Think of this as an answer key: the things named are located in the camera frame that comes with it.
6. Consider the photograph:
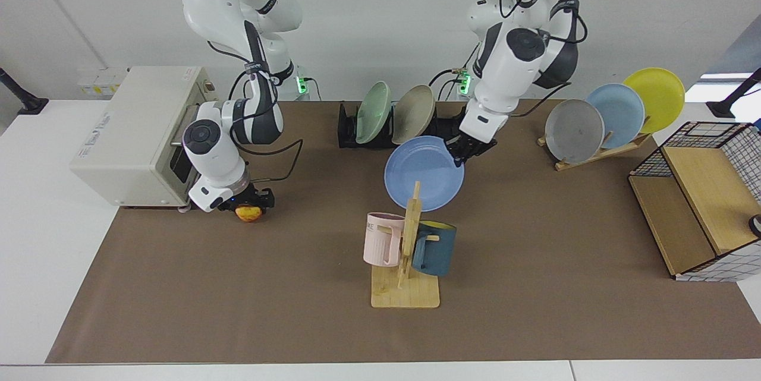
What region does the beige plate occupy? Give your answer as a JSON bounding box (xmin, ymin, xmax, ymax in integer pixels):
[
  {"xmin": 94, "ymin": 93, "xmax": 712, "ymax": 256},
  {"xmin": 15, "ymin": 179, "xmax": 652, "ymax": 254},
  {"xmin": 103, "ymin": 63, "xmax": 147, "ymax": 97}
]
[{"xmin": 392, "ymin": 84, "xmax": 436, "ymax": 145}]

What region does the pale green plate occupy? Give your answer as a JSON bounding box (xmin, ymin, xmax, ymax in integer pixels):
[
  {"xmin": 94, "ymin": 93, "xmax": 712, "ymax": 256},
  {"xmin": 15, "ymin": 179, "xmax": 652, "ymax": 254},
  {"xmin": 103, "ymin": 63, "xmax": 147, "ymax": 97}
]
[{"xmin": 356, "ymin": 81, "xmax": 392, "ymax": 144}]

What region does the grey plate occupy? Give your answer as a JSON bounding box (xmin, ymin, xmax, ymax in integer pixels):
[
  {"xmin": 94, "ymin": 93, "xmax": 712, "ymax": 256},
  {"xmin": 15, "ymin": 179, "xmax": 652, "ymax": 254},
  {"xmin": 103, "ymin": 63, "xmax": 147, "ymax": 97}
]
[{"xmin": 545, "ymin": 99, "xmax": 605, "ymax": 165}]

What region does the black dish rack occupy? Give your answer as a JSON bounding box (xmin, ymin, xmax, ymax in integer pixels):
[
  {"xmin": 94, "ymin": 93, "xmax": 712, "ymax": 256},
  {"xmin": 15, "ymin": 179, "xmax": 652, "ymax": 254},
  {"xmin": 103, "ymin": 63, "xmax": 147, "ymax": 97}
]
[{"xmin": 338, "ymin": 102, "xmax": 476, "ymax": 150}]

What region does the wooden plate rack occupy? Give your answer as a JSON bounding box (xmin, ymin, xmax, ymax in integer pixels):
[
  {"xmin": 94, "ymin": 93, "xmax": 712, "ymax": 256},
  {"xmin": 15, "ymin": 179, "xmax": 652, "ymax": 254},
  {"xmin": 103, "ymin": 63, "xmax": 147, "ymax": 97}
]
[{"xmin": 537, "ymin": 131, "xmax": 653, "ymax": 172}]

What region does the light blue plate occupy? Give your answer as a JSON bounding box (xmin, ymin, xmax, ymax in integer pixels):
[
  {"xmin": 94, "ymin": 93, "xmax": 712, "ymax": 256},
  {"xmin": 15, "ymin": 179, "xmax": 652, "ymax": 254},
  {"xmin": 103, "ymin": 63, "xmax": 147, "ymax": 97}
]
[{"xmin": 586, "ymin": 83, "xmax": 646, "ymax": 150}]

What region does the yellow plate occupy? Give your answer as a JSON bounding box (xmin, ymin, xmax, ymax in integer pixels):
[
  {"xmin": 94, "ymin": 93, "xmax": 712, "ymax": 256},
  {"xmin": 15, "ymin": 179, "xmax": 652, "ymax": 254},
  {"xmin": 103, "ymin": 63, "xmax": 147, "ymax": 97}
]
[{"xmin": 622, "ymin": 67, "xmax": 686, "ymax": 134}]

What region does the dark teal mug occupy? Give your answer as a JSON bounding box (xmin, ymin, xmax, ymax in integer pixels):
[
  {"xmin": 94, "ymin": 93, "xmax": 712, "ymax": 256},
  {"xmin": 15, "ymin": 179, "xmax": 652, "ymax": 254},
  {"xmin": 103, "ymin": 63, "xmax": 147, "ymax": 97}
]
[{"xmin": 411, "ymin": 221, "xmax": 457, "ymax": 277}]

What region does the brown table cloth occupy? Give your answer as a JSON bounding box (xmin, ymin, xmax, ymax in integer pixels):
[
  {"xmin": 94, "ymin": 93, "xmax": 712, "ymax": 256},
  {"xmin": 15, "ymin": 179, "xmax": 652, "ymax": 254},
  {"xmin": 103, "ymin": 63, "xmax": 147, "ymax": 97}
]
[{"xmin": 45, "ymin": 100, "xmax": 761, "ymax": 364}]

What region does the pink mug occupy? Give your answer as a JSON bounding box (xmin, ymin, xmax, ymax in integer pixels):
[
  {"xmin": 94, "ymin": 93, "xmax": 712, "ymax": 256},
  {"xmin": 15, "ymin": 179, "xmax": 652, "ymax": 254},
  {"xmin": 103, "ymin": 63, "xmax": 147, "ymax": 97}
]
[{"xmin": 363, "ymin": 212, "xmax": 407, "ymax": 267}]

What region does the wooden cup stand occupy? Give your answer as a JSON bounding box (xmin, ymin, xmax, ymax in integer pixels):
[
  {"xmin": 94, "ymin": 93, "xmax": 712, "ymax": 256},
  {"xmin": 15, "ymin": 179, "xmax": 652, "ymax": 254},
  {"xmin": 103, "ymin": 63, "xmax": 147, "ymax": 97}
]
[{"xmin": 371, "ymin": 181, "xmax": 441, "ymax": 309}]

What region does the pale toaster oven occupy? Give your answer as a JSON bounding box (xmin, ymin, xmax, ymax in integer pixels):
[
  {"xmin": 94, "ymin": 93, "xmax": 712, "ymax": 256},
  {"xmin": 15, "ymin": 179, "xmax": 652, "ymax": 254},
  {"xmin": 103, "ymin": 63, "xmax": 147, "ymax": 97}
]
[{"xmin": 70, "ymin": 66, "xmax": 218, "ymax": 210}]

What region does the black stand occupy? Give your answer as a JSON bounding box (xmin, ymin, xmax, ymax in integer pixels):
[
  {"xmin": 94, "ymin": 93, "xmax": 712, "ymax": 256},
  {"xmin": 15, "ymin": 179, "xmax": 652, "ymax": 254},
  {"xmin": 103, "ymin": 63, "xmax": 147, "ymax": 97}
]
[
  {"xmin": 706, "ymin": 68, "xmax": 761, "ymax": 119},
  {"xmin": 0, "ymin": 68, "xmax": 49, "ymax": 115}
]

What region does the white wall socket box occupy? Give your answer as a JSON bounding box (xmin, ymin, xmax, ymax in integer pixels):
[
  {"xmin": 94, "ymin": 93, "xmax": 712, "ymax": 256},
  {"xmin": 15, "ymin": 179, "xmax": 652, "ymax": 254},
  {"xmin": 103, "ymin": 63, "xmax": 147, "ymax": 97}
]
[{"xmin": 77, "ymin": 67, "xmax": 129, "ymax": 96}]

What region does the wire basket with wooden floor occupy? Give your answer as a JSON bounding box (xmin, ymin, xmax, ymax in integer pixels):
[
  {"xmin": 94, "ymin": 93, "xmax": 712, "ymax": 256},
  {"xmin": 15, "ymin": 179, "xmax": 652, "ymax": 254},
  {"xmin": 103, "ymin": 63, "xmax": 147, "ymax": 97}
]
[{"xmin": 628, "ymin": 121, "xmax": 761, "ymax": 282}]

